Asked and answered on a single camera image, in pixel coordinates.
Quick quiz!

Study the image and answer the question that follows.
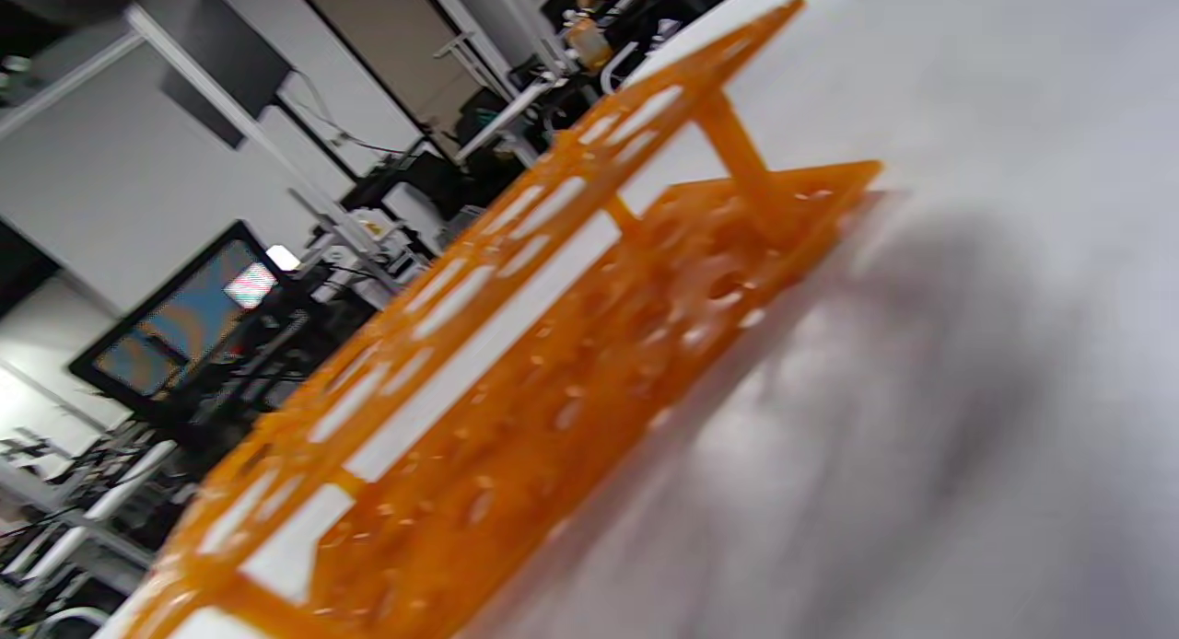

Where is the orange test tube rack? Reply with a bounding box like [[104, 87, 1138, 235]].
[[120, 0, 885, 639]]

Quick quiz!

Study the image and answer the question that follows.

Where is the black monitor with colourful screen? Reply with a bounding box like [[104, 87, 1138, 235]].
[[69, 220, 309, 424]]

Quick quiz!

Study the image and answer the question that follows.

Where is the black wall panel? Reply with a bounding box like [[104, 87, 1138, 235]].
[[158, 0, 294, 150]]

